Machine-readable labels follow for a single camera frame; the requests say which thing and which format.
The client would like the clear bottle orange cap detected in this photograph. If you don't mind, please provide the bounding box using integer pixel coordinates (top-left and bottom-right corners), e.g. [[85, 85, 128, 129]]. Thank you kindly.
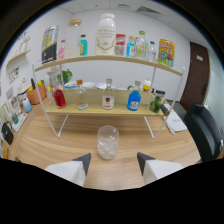
[[75, 79, 89, 111]]

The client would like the red liquid bottle white cap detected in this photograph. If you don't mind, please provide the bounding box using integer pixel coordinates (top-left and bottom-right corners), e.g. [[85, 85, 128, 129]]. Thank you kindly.
[[53, 85, 67, 110]]

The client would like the clear bottle green cap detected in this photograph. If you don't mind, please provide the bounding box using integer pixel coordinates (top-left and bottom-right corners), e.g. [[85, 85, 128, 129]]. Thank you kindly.
[[135, 30, 148, 60]]

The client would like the clear glass with ice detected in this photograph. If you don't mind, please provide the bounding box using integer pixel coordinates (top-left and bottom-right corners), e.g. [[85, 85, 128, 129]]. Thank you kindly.
[[96, 124, 120, 160]]

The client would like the white notebook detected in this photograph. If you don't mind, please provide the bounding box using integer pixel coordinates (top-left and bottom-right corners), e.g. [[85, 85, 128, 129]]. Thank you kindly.
[[165, 111, 188, 133]]

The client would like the dark brown cylinder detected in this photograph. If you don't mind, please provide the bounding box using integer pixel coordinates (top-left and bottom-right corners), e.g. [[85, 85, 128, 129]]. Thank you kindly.
[[159, 101, 172, 117]]

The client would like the black chair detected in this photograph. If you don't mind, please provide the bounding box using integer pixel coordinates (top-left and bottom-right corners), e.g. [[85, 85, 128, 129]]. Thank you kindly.
[[183, 102, 224, 163]]

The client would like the glass jar with green limes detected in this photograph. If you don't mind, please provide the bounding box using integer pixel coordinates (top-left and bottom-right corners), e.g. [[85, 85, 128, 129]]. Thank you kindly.
[[148, 94, 164, 114]]

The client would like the blue liquid bottle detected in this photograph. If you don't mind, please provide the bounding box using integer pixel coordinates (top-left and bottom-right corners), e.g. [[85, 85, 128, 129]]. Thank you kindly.
[[126, 80, 142, 112]]

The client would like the black bag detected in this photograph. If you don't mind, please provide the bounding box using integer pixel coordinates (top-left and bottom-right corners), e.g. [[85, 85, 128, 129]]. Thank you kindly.
[[0, 121, 15, 145]]

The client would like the two-tier wooden shelf rack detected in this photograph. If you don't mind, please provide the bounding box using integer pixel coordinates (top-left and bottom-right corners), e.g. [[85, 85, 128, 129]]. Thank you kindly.
[[32, 54, 186, 140]]

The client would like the small white blue bottle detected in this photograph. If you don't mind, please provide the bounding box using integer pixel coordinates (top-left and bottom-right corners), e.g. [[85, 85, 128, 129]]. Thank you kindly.
[[22, 97, 33, 113]]

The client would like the clear bottle red label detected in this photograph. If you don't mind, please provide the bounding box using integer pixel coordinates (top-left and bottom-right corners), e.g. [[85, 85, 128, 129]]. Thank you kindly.
[[101, 78, 116, 111]]

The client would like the orange basket with fruit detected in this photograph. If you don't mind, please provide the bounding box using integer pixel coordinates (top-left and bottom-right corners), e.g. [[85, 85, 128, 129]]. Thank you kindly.
[[26, 79, 48, 105]]

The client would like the printed paper bowl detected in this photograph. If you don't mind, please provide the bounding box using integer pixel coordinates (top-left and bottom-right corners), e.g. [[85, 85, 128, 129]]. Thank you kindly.
[[63, 81, 78, 90]]

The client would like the white bowl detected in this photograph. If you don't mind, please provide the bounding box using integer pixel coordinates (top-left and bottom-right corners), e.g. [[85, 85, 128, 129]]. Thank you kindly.
[[96, 82, 116, 90]]

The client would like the green potted plant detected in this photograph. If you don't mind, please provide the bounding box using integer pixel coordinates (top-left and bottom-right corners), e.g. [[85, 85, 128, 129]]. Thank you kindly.
[[56, 68, 73, 85]]

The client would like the dark brown door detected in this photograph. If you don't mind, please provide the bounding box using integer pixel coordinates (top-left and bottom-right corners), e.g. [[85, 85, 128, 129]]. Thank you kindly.
[[179, 41, 211, 111]]

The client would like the clear bottle blue cap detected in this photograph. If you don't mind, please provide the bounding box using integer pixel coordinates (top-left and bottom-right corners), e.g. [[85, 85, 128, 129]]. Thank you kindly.
[[146, 40, 158, 63]]

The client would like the pink bottle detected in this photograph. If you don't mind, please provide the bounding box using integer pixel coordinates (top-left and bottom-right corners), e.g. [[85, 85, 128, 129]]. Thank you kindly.
[[58, 39, 67, 61]]

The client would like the teal bottle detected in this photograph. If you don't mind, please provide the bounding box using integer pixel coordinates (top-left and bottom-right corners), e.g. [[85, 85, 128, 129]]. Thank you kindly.
[[79, 34, 88, 57]]

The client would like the red and white box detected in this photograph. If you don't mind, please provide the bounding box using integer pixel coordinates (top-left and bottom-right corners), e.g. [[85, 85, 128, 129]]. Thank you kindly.
[[114, 33, 127, 57]]

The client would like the glass jar wooden lid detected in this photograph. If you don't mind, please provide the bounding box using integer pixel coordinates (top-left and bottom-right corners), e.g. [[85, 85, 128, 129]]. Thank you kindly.
[[64, 18, 83, 59]]

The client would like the large white bottle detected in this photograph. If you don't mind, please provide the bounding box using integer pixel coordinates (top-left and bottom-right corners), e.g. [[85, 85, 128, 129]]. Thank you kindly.
[[94, 12, 117, 56]]

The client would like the small wooden wall shelf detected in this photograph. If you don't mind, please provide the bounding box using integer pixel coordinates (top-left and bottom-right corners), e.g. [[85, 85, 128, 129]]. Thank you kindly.
[[6, 49, 32, 66]]

